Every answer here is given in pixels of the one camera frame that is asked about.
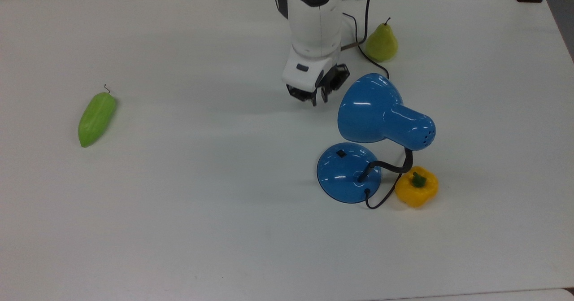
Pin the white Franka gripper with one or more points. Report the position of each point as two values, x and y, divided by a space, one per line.
305 72

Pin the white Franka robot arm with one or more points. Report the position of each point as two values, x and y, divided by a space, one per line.
314 18

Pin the blue desk lamp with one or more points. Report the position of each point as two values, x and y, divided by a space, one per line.
372 112

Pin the yellow-green toy pear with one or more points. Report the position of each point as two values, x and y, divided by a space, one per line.
381 45

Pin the yellow toy bell pepper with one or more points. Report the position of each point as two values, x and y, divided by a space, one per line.
412 195

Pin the green toy bitter gourd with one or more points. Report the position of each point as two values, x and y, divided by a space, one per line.
96 119

